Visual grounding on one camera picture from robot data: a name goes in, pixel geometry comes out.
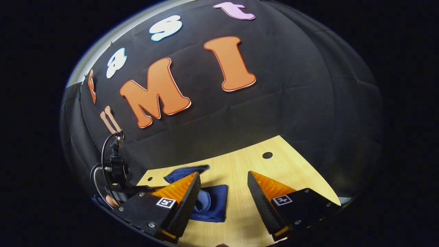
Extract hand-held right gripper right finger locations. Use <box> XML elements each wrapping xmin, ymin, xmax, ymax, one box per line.
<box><xmin>247</xmin><ymin>170</ymin><xmax>342</xmax><ymax>242</ymax></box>

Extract blue jeans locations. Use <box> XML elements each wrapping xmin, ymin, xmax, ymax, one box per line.
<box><xmin>163</xmin><ymin>165</ymin><xmax>228</xmax><ymax>223</ymax></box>

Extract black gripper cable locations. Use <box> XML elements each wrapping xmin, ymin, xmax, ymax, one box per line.
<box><xmin>90</xmin><ymin>133</ymin><xmax>120</xmax><ymax>206</ymax></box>

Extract black backdrop cloth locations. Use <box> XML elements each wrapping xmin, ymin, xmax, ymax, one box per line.
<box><xmin>60</xmin><ymin>0</ymin><xmax>383</xmax><ymax>203</ymax></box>

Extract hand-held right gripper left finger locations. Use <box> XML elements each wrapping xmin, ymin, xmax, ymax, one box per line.
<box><xmin>113</xmin><ymin>172</ymin><xmax>202</xmax><ymax>244</ymax></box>

